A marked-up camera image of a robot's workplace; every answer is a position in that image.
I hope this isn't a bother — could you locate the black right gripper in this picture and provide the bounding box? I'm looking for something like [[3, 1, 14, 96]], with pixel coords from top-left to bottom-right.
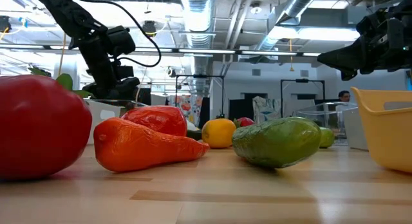
[[317, 23, 412, 82]]

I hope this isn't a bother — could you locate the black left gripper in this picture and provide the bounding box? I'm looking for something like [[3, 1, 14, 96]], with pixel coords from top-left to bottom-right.
[[70, 32, 142, 101]]

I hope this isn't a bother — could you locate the red bell pepper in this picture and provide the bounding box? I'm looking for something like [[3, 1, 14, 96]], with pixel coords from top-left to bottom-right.
[[120, 105, 188, 137]]

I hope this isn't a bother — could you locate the orange carrot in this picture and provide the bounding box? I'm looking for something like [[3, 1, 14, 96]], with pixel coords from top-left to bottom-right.
[[93, 117, 211, 173]]

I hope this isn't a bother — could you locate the green lime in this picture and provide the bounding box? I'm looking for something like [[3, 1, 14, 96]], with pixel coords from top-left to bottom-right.
[[319, 126, 335, 149]]

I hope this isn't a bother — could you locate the light green cucumber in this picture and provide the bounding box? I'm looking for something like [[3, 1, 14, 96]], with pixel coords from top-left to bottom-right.
[[231, 116, 323, 169]]

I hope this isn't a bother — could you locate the yellow lemon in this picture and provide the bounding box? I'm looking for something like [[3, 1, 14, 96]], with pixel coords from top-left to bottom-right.
[[201, 118, 238, 149]]

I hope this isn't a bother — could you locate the white plastic basket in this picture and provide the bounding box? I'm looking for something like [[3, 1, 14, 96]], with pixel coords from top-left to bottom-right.
[[84, 99, 129, 145]]

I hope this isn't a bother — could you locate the clear plastic bin with label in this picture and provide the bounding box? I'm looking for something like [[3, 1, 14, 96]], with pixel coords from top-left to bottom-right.
[[84, 98, 149, 119]]

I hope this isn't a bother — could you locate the person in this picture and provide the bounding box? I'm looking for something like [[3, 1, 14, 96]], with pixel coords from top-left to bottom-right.
[[337, 89, 351, 103]]

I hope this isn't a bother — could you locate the bright rectangular ceiling light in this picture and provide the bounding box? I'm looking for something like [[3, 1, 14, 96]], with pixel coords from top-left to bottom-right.
[[267, 26, 361, 42]]

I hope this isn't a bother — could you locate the gray plastic basket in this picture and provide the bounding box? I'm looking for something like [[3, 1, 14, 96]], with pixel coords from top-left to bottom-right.
[[341, 105, 370, 152]]

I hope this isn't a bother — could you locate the colourful floral cloth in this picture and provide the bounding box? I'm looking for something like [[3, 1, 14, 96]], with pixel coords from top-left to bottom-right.
[[175, 95, 204, 126]]

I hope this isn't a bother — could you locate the yellow plastic basket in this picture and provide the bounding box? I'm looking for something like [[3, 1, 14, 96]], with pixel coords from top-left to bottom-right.
[[350, 86, 412, 174]]

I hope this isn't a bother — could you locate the white cloth with blue print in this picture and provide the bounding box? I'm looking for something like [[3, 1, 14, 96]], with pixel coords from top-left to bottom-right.
[[252, 95, 281, 122]]

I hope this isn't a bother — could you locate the black panel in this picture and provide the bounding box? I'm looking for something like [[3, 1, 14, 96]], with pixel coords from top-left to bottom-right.
[[228, 98, 255, 121]]

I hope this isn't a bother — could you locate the black ceiling-mounted device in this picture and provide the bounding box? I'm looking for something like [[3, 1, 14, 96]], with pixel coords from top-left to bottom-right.
[[0, 15, 12, 33]]

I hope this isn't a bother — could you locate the black frame stand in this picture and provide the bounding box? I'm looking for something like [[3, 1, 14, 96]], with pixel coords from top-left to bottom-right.
[[280, 78, 326, 118], [174, 74, 225, 119]]

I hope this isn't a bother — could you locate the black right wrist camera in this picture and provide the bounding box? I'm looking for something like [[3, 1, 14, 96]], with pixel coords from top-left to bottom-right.
[[356, 7, 389, 35]]

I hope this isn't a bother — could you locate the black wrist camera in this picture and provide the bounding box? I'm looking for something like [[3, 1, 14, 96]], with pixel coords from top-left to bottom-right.
[[356, 7, 389, 35], [106, 25, 136, 56]]

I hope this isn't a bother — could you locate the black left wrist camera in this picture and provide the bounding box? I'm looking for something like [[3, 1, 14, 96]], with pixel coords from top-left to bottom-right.
[[106, 25, 136, 56]]

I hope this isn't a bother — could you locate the thin yellow pendant cord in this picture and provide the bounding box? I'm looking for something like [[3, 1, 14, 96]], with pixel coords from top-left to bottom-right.
[[288, 39, 295, 73]]

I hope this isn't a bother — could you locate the yellow hanging cord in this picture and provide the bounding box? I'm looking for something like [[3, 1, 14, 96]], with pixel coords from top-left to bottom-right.
[[57, 32, 68, 76]]

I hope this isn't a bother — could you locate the black ceiling camera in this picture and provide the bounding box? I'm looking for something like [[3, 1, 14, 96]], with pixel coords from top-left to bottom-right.
[[141, 20, 158, 37]]

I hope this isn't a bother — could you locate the slanted silver ventilation duct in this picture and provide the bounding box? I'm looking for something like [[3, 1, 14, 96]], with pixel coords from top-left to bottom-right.
[[256, 0, 323, 53]]

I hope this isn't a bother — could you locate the long ceiling light rail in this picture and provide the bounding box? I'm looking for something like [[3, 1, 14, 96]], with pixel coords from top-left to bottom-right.
[[0, 43, 323, 57]]

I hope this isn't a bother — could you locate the wide silver ventilation duct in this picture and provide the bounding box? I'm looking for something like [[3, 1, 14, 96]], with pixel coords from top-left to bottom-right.
[[178, 0, 217, 99]]

